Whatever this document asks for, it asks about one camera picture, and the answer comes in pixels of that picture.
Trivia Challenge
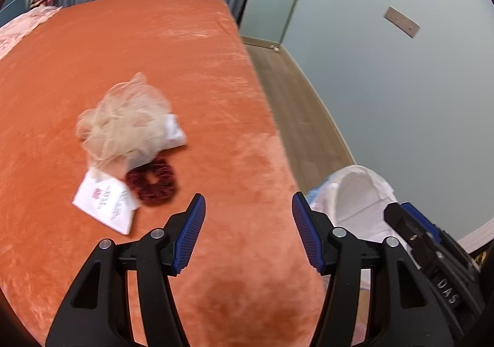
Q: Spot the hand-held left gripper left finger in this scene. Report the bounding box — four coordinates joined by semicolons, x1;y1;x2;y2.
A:
45;193;207;347

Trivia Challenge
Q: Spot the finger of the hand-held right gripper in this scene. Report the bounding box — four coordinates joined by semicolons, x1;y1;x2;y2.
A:
400;201;444;245
384;202;444;278

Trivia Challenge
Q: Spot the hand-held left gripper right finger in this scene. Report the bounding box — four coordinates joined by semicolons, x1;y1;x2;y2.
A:
291;192;464;347

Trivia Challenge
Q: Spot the white plastic bin liner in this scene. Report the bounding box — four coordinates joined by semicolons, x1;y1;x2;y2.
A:
309;165;410;347

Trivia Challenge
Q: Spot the dark red scrunchie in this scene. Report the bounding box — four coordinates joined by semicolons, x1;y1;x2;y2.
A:
125;157;179;208

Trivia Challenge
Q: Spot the white paper packet red print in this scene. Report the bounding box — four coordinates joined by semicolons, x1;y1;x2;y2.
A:
72;167;140;235

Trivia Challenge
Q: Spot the white cloth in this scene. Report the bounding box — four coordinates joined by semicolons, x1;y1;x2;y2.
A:
154;115;188;150

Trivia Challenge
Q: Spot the beige mesh net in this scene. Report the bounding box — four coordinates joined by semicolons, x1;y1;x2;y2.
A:
76;73;172;170

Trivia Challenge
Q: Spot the orange plush bed blanket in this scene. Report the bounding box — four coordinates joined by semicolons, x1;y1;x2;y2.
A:
0;0;329;347

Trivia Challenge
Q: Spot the pink bed cloth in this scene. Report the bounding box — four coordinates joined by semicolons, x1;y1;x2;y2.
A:
0;5;62;60

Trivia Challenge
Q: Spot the grey wall switch plate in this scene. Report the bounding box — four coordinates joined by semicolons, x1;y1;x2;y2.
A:
384;6;421;39

